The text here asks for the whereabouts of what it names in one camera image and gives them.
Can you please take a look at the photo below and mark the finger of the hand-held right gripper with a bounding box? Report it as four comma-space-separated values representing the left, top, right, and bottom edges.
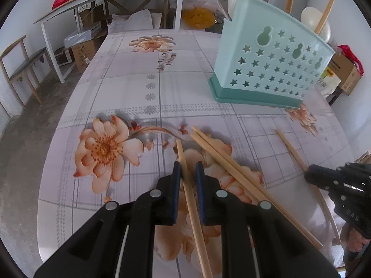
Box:
304, 164, 338, 192

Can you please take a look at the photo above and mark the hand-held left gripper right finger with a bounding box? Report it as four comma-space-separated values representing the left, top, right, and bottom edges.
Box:
195, 161, 339, 278

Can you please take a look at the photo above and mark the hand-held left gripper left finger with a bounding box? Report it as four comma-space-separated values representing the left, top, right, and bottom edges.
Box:
33, 160, 182, 278

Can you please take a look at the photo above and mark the teal plastic utensil holder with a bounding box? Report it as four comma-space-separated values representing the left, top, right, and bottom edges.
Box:
208, 0, 336, 111

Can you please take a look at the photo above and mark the person's right hand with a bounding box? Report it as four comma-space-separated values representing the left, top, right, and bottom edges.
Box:
348, 227, 368, 254

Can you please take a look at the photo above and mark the white and green rice sack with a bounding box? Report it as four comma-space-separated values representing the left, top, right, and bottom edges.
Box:
316, 66, 341, 99

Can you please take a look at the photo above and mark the large cardboard box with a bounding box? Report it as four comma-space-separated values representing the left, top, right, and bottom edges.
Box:
329, 51, 363, 95

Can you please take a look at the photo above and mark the yellow plastic bag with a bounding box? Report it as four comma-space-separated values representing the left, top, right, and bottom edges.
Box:
182, 6, 216, 29

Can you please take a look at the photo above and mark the small white appliance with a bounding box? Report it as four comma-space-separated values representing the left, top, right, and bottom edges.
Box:
54, 48, 74, 67

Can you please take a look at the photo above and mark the wrapped flat grey box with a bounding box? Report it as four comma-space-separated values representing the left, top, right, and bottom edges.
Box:
64, 25, 102, 45

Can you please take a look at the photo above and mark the open cardboard box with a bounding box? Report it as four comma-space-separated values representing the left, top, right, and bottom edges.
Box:
80, 6, 105, 26

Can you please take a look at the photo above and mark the wooden chair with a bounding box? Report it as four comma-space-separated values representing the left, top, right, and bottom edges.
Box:
0, 35, 55, 105

